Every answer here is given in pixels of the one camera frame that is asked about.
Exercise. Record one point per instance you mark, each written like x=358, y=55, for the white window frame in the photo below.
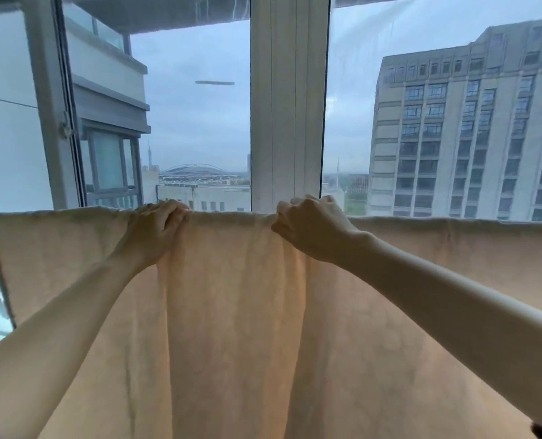
x=287, y=105

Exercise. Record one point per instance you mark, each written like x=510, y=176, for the beige cloth sheet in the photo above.
x=271, y=329

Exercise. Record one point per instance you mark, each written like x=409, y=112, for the neighbouring white building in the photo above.
x=108, y=109

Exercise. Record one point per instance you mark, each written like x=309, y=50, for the low white building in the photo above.
x=204, y=196

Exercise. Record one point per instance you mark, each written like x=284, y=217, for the domed stadium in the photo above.
x=201, y=172

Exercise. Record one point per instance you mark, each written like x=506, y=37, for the person's left fingers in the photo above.
x=172, y=210

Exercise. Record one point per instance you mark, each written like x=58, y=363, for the person's left hand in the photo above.
x=151, y=235

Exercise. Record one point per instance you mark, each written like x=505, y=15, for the person's left forearm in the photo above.
x=56, y=342

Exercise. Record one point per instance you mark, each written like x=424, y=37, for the person's right hand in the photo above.
x=314, y=230

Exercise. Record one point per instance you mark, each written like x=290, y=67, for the person's right fingers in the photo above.
x=293, y=214

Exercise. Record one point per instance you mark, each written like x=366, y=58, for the tall grey building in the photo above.
x=472, y=132

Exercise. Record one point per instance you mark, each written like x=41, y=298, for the open window sash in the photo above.
x=53, y=105

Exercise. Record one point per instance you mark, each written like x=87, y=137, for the person's right forearm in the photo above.
x=458, y=315

